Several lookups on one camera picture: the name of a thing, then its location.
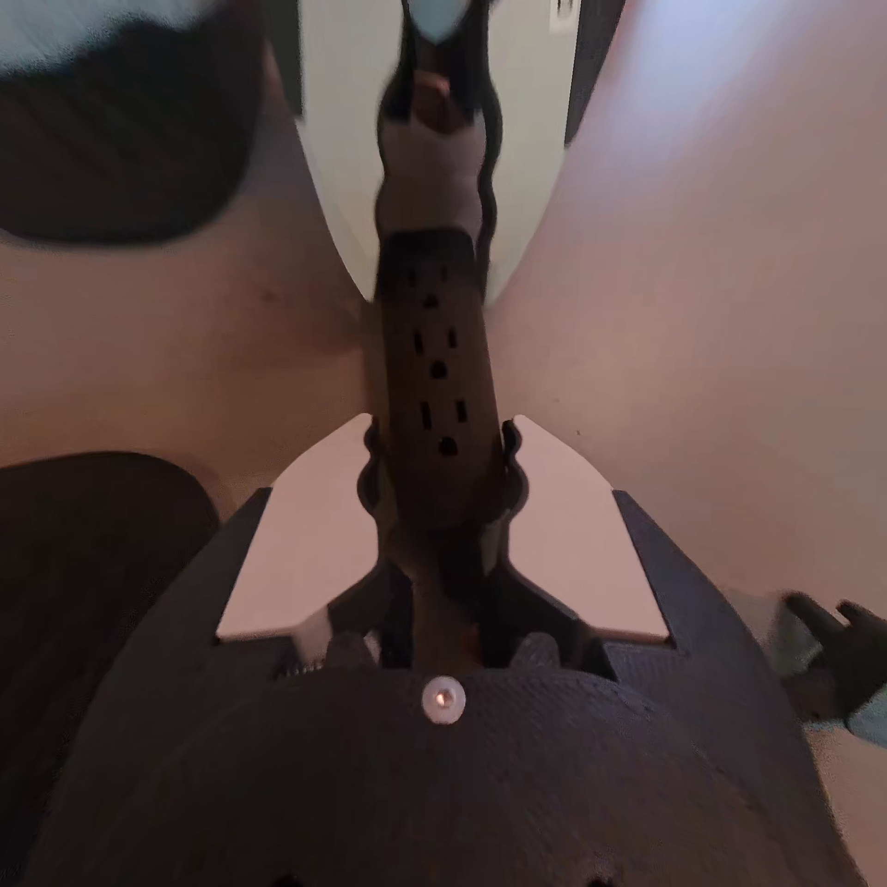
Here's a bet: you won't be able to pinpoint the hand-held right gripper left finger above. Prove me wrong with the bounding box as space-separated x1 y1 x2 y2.
216 413 415 668

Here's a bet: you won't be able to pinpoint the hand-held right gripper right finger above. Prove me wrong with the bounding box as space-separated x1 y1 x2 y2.
477 414 672 668

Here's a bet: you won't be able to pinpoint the person's left forearm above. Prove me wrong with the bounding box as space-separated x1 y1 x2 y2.
0 0 233 79

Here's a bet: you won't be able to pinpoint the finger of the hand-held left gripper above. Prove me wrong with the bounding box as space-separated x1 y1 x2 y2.
471 0 579 307
299 0 417 304

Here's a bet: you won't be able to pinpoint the black power strip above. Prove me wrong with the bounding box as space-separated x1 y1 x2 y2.
376 232 504 536

